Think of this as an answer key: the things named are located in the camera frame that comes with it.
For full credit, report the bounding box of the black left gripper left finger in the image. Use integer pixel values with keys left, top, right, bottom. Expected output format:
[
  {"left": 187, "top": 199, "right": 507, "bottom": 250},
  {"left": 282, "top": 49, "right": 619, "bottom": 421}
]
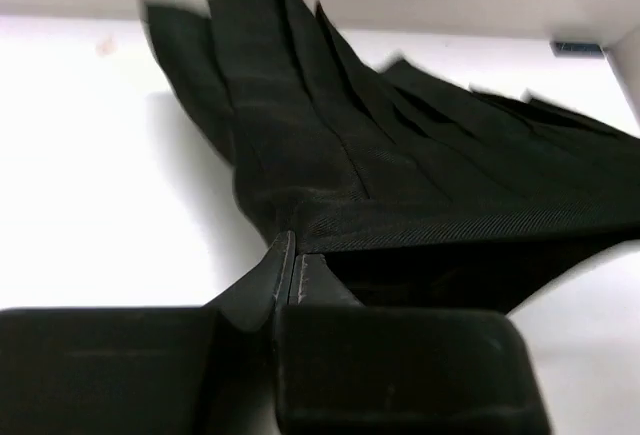
[{"left": 1, "top": 232, "right": 295, "bottom": 434}]

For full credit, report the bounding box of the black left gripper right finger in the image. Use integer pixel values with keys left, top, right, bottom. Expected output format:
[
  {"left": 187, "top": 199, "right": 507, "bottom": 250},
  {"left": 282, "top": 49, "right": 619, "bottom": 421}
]
[{"left": 274, "top": 255, "right": 550, "bottom": 434}]

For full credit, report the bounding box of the black pleated skirt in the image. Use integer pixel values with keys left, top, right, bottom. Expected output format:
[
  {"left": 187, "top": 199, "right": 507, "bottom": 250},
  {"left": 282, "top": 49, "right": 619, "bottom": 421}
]
[{"left": 141, "top": 0, "right": 639, "bottom": 312}]

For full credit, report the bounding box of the right blue table label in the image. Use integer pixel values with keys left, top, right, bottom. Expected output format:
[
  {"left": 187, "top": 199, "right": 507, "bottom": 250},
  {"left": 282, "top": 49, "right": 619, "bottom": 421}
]
[{"left": 550, "top": 41, "right": 605, "bottom": 58}]

